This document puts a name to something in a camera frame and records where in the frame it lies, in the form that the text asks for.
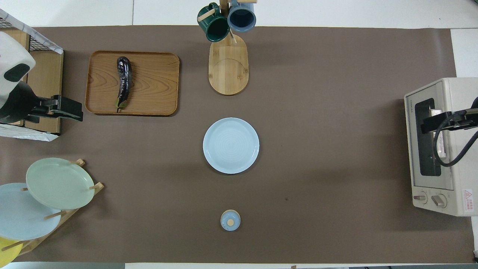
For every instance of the beige toaster oven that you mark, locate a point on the beige toaster oven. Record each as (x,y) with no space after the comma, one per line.
(461,175)

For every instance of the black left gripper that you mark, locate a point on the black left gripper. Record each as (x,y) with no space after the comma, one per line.
(16,104)

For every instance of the yellow plate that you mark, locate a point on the yellow plate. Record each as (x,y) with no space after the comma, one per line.
(8,254)

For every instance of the dark purple eggplant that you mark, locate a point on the dark purple eggplant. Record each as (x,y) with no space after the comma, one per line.
(124,80)

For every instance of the dark green mug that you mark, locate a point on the dark green mug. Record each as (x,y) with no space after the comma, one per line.
(214,26)

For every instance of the wooden shelf unit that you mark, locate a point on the wooden shelf unit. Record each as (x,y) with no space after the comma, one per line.
(46,74)

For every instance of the white patterned cloth liner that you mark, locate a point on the white patterned cloth liner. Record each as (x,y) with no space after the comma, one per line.
(26,134)

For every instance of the glass oven door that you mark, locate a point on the glass oven door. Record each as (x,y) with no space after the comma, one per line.
(410,149)

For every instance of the pale green plate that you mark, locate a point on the pale green plate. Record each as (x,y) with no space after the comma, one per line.
(59,183)

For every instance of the wooden plate rack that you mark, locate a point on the wooden plate rack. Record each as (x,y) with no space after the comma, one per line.
(80,203)

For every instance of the wooden mug tree stand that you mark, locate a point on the wooden mug tree stand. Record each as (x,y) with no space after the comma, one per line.
(228,71)

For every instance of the brown table mat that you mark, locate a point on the brown table mat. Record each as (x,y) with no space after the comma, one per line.
(317,112)

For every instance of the oven control knob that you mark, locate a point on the oven control knob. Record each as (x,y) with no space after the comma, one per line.
(439,201)
(420,198)

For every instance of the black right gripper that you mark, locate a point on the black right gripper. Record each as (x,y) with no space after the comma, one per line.
(466,117)

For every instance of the wooden serving tray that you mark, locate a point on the wooden serving tray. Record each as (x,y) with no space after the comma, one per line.
(157,86)

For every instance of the large light blue plate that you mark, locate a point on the large light blue plate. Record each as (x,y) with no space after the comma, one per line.
(20,220)

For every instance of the blue mug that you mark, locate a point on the blue mug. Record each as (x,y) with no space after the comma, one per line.
(242,16)

